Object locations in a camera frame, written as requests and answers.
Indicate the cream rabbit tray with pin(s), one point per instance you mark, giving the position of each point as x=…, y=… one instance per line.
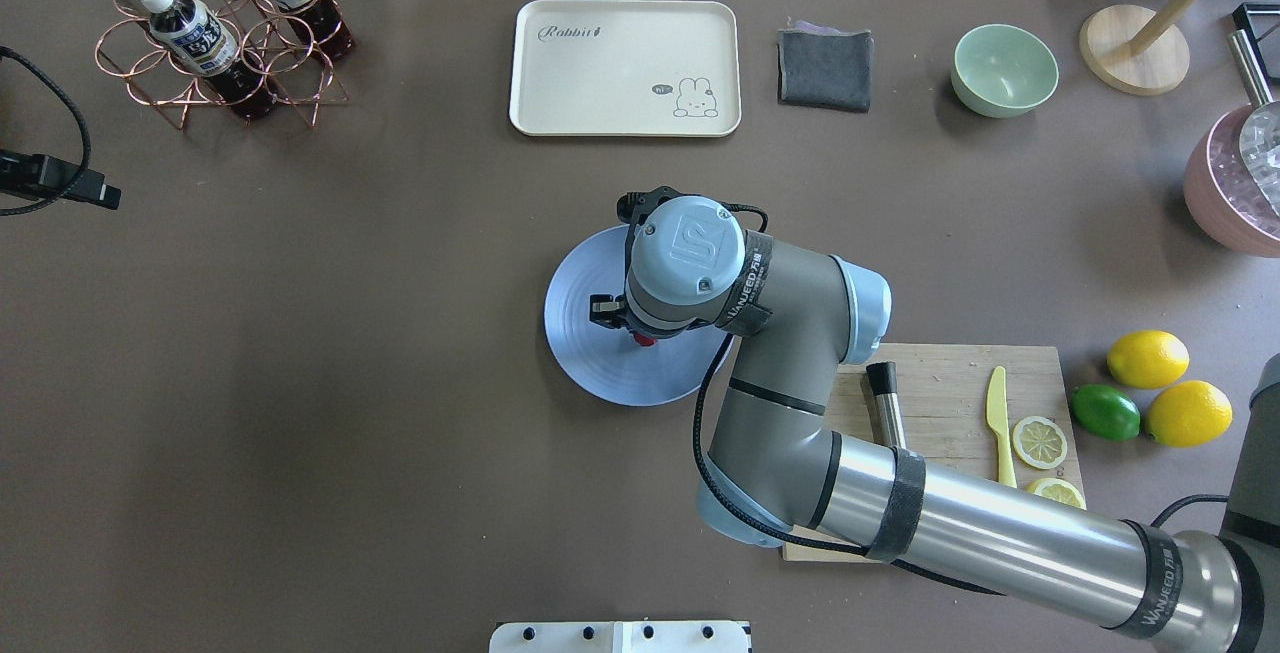
x=625, y=68

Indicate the wooden cutting board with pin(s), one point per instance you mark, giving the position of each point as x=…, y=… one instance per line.
x=942, y=395

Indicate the round wooden stand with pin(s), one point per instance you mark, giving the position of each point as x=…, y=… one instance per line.
x=1137, y=50

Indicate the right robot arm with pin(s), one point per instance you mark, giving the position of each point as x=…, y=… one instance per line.
x=774, y=465

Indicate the mint green bowl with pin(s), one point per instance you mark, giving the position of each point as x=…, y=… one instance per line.
x=1003, y=71

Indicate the green lime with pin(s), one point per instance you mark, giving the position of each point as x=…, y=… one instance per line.
x=1106, y=411

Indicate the yellow lemon upper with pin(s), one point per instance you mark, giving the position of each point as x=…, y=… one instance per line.
x=1148, y=359

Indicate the tea bottle middle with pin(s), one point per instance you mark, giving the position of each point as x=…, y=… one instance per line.
x=203, y=46

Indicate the folded grey cloth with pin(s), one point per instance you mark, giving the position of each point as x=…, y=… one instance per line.
x=825, y=67

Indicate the blue round plate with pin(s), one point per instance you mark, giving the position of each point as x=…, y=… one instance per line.
x=608, y=362

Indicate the copper wire bottle rack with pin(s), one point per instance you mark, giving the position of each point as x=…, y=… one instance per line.
x=249, y=57

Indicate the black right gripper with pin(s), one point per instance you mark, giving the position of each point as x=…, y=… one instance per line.
x=607, y=310

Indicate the pink bowl of ice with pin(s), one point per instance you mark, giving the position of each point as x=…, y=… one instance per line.
x=1221, y=195

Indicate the steel muddler black tip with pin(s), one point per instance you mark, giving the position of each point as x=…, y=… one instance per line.
x=882, y=380

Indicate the yellow lemon lower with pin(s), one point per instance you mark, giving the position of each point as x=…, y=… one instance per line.
x=1188, y=414

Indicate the upper lemon slice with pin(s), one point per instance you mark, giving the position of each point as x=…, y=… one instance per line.
x=1039, y=442

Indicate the white control box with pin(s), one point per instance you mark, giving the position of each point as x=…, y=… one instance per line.
x=623, y=636

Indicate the lower lemon half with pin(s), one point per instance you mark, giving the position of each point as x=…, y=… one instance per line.
x=1059, y=490

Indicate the yellow lemon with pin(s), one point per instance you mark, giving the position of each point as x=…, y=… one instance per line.
x=1188, y=414
x=1148, y=359

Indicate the yellow plastic knife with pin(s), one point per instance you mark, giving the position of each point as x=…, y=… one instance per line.
x=997, y=420

